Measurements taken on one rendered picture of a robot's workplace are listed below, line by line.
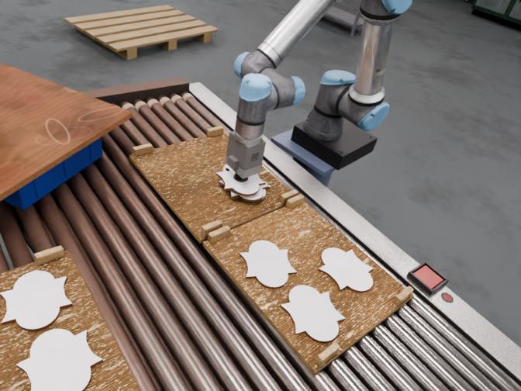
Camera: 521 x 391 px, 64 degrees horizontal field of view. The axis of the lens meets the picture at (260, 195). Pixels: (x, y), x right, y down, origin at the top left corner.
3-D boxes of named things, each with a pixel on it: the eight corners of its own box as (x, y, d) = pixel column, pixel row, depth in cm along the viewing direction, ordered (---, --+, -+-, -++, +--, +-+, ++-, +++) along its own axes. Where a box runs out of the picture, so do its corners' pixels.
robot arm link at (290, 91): (284, 64, 114) (253, 70, 108) (311, 82, 108) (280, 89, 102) (277, 90, 119) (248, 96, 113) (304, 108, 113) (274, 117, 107)
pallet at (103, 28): (169, 15, 518) (169, 4, 510) (220, 41, 476) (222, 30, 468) (62, 29, 430) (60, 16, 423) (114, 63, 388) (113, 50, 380)
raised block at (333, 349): (332, 346, 87) (336, 339, 85) (339, 353, 86) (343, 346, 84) (312, 361, 84) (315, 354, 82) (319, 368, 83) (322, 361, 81)
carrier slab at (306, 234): (300, 202, 125) (301, 198, 124) (412, 298, 103) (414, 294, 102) (202, 245, 105) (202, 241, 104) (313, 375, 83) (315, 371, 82)
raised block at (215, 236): (225, 231, 108) (227, 223, 106) (230, 236, 107) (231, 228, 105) (206, 240, 104) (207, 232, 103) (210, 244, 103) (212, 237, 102)
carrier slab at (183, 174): (222, 134, 147) (222, 130, 146) (298, 202, 125) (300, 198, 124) (129, 159, 128) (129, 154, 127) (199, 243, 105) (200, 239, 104)
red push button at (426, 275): (423, 268, 112) (425, 264, 112) (442, 283, 109) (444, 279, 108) (410, 276, 109) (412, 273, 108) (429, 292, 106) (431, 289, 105)
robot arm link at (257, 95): (281, 82, 101) (254, 88, 96) (274, 122, 108) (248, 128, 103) (261, 69, 105) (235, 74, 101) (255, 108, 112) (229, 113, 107)
